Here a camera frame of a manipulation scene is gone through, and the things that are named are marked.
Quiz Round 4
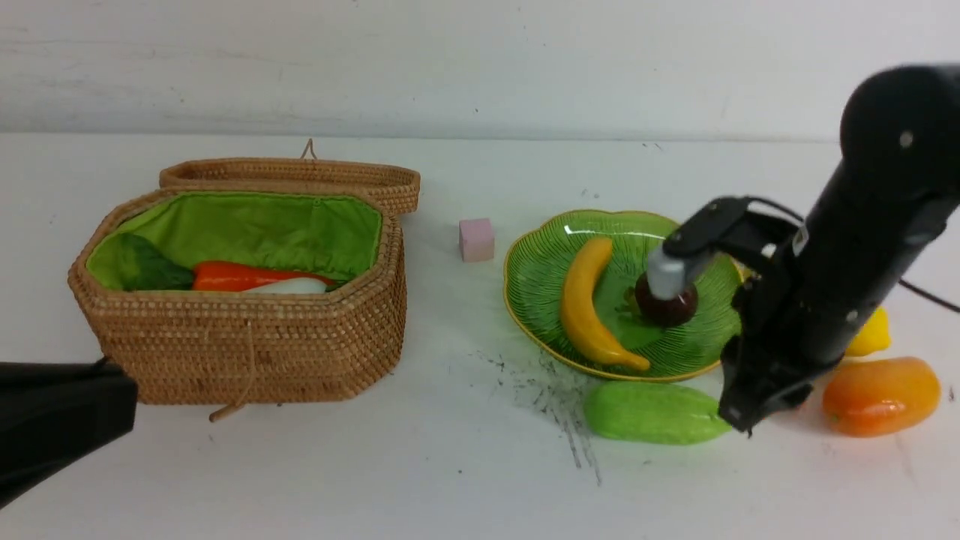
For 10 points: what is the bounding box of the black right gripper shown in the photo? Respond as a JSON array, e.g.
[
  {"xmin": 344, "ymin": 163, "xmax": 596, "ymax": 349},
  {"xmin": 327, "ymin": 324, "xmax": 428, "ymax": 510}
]
[{"xmin": 718, "ymin": 262, "xmax": 837, "ymax": 438}]

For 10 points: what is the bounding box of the green chayote gourd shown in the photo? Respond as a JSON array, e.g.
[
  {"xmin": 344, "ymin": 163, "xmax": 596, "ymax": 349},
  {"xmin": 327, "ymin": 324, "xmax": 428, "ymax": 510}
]
[{"xmin": 583, "ymin": 382, "xmax": 731, "ymax": 446}]

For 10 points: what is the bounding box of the orange mango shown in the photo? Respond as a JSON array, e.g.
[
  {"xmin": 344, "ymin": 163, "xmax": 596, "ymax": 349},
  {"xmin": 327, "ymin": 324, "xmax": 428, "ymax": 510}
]
[{"xmin": 820, "ymin": 356, "xmax": 941, "ymax": 438}]

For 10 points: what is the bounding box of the dark purple round fruit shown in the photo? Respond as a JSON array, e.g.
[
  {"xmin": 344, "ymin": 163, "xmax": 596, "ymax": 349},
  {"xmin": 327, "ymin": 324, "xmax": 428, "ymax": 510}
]
[{"xmin": 634, "ymin": 272, "xmax": 699, "ymax": 328}]

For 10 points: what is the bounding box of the yellow lemon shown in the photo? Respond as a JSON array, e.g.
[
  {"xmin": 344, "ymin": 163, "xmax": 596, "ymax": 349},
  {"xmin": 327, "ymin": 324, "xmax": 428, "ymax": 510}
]
[{"xmin": 844, "ymin": 307, "xmax": 892, "ymax": 358}]

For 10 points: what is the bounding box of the yellow banana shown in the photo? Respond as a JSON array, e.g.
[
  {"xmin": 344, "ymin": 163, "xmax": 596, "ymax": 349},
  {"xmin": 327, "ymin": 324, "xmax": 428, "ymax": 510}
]
[{"xmin": 559, "ymin": 236, "xmax": 651, "ymax": 371}]

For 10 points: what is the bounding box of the white radish with leaves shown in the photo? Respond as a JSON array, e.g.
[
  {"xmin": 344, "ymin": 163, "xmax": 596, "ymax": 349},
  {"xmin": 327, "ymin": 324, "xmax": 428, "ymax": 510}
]
[{"xmin": 244, "ymin": 277, "xmax": 327, "ymax": 295}]

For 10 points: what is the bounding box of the orange carrot with leaves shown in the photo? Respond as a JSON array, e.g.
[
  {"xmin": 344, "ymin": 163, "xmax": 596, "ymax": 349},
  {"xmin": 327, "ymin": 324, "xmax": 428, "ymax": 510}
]
[{"xmin": 103, "ymin": 232, "xmax": 338, "ymax": 292}]

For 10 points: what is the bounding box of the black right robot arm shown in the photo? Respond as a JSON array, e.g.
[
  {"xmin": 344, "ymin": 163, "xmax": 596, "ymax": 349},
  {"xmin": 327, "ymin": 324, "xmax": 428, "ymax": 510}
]
[{"xmin": 718, "ymin": 64, "xmax": 958, "ymax": 433}]

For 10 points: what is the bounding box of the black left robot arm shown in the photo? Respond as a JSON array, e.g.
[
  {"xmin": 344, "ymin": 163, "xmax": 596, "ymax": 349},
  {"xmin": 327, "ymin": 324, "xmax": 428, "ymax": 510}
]
[{"xmin": 1, "ymin": 358, "xmax": 140, "ymax": 507}]

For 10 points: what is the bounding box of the green leaf-shaped glass plate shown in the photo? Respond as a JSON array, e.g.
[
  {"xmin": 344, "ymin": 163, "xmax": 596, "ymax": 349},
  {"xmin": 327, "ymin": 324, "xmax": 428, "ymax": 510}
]
[{"xmin": 503, "ymin": 209, "xmax": 744, "ymax": 383}]

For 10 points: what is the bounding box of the pink foam cube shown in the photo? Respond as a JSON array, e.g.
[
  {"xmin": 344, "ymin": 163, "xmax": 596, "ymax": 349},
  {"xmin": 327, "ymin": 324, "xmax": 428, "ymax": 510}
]
[{"xmin": 458, "ymin": 217, "xmax": 495, "ymax": 263}]

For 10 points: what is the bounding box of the woven wicker basket lid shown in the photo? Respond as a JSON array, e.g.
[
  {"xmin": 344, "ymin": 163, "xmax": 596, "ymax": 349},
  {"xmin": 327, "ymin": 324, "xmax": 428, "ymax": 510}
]
[{"xmin": 159, "ymin": 140, "xmax": 421, "ymax": 215}]

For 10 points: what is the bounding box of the woven wicker basket green lining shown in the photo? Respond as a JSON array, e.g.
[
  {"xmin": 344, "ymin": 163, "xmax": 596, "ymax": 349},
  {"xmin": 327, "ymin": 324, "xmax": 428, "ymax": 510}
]
[{"xmin": 67, "ymin": 189, "xmax": 407, "ymax": 421}]

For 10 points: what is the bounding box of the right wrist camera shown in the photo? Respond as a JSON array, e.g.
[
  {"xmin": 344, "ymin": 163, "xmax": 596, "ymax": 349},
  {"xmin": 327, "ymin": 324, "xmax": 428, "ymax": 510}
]
[{"xmin": 646, "ymin": 197, "xmax": 802, "ymax": 301}]

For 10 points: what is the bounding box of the black right camera cable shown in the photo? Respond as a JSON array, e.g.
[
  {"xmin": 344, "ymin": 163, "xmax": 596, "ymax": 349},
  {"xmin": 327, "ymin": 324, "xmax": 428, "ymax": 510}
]
[{"xmin": 898, "ymin": 279, "xmax": 960, "ymax": 314}]

